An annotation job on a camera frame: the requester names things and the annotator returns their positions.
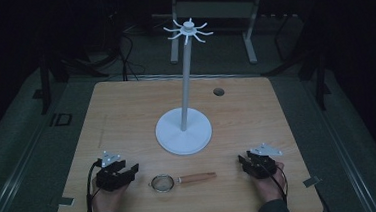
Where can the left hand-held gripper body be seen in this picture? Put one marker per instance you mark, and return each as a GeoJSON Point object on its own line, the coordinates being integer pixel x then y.
{"type": "Point", "coordinates": [109, 176]}

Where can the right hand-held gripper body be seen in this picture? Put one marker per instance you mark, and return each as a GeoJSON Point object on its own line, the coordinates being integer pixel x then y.
{"type": "Point", "coordinates": [261, 162]}

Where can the white hook stand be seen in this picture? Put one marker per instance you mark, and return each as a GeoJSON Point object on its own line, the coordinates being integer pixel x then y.
{"type": "Point", "coordinates": [185, 119]}

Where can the person's left hand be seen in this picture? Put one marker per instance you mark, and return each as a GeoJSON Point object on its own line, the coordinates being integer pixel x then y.
{"type": "Point", "coordinates": [109, 198]}

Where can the person's right hand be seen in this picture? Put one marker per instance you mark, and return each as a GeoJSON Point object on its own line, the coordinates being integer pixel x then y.
{"type": "Point", "coordinates": [271, 185]}

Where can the grey tape strip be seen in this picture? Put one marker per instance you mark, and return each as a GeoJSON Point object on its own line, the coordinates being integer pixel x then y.
{"type": "Point", "coordinates": [66, 201]}
{"type": "Point", "coordinates": [311, 181]}

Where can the black metal stand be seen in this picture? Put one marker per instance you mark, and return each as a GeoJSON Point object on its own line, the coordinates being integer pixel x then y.
{"type": "Point", "coordinates": [321, 76]}
{"type": "Point", "coordinates": [44, 84]}

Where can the grey metal table frame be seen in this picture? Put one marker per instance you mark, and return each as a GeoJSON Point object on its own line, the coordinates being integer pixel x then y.
{"type": "Point", "coordinates": [216, 20]}

